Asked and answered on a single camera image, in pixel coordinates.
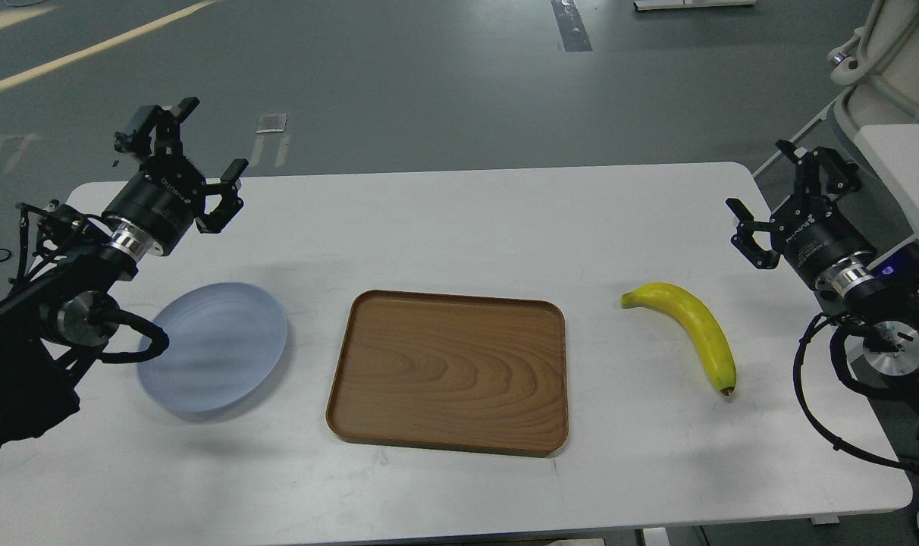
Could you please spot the light blue round plate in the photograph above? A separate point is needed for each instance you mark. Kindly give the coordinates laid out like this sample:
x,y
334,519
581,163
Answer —
x,y
226,340

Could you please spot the yellow banana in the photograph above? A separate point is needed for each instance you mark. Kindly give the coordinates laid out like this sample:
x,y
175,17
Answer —
x,y
706,334

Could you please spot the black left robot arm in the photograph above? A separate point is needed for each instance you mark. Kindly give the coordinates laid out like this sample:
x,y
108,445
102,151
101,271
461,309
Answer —
x,y
59,317

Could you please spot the white robot base machine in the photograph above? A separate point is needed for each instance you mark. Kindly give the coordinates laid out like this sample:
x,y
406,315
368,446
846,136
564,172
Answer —
x,y
878,69

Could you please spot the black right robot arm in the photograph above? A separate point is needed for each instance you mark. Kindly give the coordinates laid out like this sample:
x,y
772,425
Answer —
x,y
874,348

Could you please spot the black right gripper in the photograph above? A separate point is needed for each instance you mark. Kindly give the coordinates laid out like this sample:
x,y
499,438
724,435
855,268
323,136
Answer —
x,y
807,229

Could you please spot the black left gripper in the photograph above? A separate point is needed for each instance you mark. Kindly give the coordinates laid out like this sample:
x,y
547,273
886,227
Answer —
x,y
168,196

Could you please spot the brown wooden tray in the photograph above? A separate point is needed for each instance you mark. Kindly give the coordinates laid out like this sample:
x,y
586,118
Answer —
x,y
452,372

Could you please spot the white side table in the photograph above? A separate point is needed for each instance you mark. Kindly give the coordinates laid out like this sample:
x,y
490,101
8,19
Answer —
x,y
893,151

